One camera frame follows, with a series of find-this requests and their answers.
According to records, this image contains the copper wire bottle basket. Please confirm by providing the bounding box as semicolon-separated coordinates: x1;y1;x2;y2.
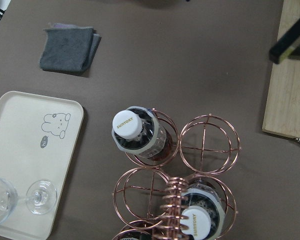
112;108;241;240

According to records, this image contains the tea bottle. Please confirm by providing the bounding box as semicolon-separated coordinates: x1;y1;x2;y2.
115;229;153;240
111;106;172;161
180;179;226;240

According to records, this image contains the beige tray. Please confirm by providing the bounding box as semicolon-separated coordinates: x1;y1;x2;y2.
0;90;85;233

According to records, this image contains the middle tea bottle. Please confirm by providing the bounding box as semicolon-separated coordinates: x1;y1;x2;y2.
180;179;226;240

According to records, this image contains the wooden cutting board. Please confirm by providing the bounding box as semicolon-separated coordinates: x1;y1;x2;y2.
261;0;300;142

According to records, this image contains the wine glass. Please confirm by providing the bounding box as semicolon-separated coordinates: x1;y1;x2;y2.
0;178;58;224

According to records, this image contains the rear tea bottle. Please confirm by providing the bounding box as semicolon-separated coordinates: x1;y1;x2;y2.
111;106;172;161

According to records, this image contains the black knife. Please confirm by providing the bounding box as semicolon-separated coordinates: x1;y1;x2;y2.
269;18;300;64

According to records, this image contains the front tea bottle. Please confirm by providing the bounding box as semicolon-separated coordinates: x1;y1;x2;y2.
115;229;153;240

